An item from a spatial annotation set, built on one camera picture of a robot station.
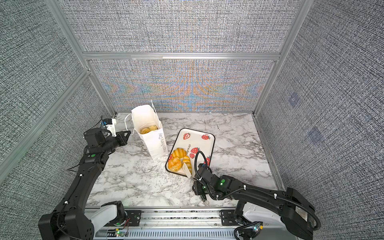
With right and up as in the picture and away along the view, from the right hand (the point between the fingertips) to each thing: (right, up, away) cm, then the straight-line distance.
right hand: (194, 188), depth 79 cm
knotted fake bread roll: (-12, +11, +9) cm, 18 cm away
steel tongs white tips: (-4, +9, +3) cm, 10 cm away
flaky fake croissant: (-30, +30, +13) cm, 45 cm away
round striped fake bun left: (-9, +17, +13) cm, 23 cm away
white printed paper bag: (-30, +33, +21) cm, 50 cm away
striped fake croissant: (-4, +12, +11) cm, 17 cm away
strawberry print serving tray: (-1, +22, +26) cm, 34 cm away
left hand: (-34, +30, 0) cm, 46 cm away
